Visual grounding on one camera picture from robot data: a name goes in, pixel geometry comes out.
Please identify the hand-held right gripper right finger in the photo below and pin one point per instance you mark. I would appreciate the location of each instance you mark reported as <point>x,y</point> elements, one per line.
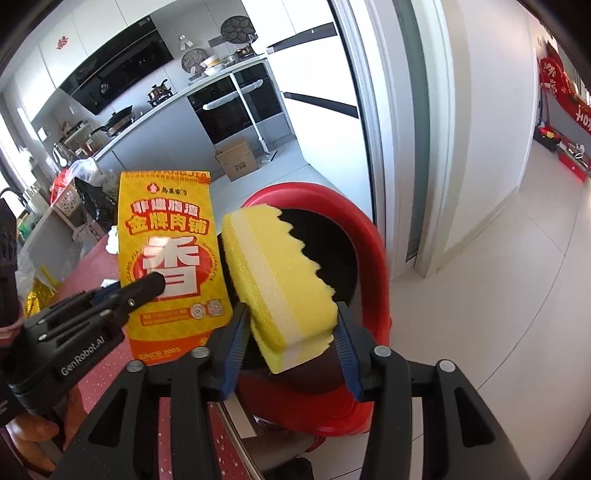
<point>348,364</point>

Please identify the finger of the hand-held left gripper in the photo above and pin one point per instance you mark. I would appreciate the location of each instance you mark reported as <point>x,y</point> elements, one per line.
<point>60,309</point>
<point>143,286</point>

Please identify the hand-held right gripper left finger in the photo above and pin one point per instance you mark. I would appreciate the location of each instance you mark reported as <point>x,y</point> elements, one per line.
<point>235,355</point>

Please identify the yellow orange snack bag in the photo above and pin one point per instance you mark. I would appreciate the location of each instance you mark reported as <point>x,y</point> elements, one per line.
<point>157,217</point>

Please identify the yellow sponge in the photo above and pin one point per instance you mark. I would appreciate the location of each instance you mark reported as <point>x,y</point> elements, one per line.
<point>277,272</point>

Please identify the person's left hand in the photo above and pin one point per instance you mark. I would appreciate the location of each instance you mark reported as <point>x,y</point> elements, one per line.
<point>37,434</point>

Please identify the gold foil bag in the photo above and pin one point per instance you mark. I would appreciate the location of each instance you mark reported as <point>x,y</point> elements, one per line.
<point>37,295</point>

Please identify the black plastic bag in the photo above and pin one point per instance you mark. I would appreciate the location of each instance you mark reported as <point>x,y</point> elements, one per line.
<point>94,201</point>

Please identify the white perforated basket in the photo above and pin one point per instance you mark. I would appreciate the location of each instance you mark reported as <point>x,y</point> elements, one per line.
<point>69,203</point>

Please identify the red plastic chair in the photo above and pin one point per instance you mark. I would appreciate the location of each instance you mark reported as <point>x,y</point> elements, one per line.
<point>369,258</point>

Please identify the red plastic basket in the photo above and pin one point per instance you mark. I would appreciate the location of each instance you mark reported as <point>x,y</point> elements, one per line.
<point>61,183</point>

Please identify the white plastic bag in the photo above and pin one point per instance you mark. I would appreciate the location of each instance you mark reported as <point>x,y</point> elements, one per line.
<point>87,170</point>

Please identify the grey kitchen base cabinet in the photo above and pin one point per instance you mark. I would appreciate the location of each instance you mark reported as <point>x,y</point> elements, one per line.
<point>152,138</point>

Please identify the brown cardboard box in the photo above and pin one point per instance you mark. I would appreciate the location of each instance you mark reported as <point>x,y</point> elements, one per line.
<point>238,159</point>

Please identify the black wok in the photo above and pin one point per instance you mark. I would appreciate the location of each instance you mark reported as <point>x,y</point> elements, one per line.
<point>115,121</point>

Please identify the black built-in oven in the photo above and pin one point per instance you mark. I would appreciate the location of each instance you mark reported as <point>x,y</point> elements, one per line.
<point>221,110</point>

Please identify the steel cooking pot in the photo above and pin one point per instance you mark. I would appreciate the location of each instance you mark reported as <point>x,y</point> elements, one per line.
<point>159,92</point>

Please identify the white stick mop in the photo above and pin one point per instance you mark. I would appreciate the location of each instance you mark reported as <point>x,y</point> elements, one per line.
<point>251,120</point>

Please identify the black range hood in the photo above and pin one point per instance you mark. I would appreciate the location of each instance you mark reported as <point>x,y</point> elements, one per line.
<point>115,69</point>

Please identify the round grey rack plate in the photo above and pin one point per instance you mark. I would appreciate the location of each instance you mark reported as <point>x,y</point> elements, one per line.
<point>193,61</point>

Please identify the stacked bowls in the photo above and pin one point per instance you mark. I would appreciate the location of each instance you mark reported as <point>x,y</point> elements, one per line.
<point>213,65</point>

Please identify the red paper cutout sticker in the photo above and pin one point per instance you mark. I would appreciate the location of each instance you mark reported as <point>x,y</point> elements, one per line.
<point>61,43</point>

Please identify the white upper cabinets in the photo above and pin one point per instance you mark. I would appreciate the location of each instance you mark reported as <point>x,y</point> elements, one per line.
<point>92,27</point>

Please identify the white refrigerator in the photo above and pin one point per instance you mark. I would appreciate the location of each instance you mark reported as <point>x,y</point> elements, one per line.
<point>318,74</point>

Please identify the red festive decoration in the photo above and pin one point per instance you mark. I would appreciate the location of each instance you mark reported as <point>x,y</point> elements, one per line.
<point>565,97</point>

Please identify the white sliding door frame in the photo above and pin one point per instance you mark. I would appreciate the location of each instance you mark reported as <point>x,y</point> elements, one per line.
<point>415,138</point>

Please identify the round black wall trivet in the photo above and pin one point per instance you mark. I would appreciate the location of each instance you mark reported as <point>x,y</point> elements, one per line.
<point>233,26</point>

